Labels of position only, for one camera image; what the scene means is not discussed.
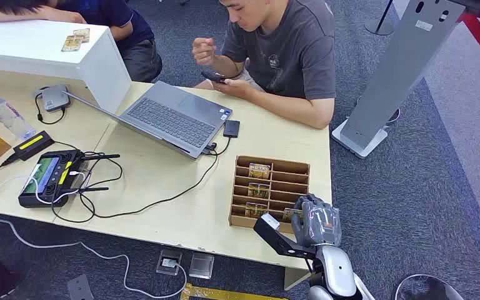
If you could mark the person's left hand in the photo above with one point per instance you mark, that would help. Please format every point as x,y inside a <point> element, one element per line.
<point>236,87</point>

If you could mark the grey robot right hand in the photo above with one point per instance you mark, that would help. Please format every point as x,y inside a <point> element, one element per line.
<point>318,223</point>

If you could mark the person's right hand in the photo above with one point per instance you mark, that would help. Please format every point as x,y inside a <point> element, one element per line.
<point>203,50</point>

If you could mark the black phone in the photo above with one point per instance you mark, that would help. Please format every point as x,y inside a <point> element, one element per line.
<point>212,77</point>

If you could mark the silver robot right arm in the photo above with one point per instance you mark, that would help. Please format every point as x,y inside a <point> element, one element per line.
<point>338,269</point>

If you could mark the green yellow printed card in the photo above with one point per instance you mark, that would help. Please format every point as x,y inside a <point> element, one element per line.
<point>258,190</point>
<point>288,215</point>
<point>255,210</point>

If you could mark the wooden card holder rack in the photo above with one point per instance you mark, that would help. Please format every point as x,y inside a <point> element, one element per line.
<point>289,176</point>

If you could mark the person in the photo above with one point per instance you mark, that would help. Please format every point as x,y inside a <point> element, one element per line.
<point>136,49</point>
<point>289,54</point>

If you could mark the card with notes print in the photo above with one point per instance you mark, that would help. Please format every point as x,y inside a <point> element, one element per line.
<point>260,171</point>

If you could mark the yellowish printed card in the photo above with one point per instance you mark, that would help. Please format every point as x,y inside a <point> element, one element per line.
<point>72,43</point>
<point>82,34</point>

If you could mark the small black hub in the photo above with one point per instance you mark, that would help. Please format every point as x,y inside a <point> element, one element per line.
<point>231,128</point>

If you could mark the pale desk leg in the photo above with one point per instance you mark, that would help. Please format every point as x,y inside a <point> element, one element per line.
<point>296,278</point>

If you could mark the grey laptop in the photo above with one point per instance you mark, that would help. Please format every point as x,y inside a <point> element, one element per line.
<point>173,120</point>

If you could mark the yellow floor tape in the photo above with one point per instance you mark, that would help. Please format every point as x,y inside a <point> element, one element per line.
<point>219,294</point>

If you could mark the grey floor socket cover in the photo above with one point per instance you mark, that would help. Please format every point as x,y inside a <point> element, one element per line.
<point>201,265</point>

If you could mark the dark round base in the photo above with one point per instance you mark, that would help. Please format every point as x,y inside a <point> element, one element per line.
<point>428,289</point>

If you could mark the floor socket with plug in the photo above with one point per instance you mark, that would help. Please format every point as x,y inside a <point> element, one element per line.
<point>168,261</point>

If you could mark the black pole round base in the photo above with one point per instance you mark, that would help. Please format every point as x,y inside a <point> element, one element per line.
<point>378,25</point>

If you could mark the small grey adapter box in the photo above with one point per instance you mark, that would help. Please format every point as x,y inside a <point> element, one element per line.
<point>54,98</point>

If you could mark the grey kiosk stand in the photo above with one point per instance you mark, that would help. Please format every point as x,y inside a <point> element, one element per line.
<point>401,70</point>

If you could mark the white shelf box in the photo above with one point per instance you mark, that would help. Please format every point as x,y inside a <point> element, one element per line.
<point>37,49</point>

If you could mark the black pack with yellow label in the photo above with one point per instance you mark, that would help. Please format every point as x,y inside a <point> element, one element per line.
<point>33,145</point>

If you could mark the black controller with screen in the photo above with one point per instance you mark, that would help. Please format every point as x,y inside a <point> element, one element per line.
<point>47,178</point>

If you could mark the clear plastic water bottle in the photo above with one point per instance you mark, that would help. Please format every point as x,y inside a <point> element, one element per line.
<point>8,116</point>

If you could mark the dark grey floor plate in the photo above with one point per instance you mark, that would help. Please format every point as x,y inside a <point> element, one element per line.
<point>79,288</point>

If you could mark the black bracket wrist camera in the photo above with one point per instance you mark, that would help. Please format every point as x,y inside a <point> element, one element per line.
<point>278,241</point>

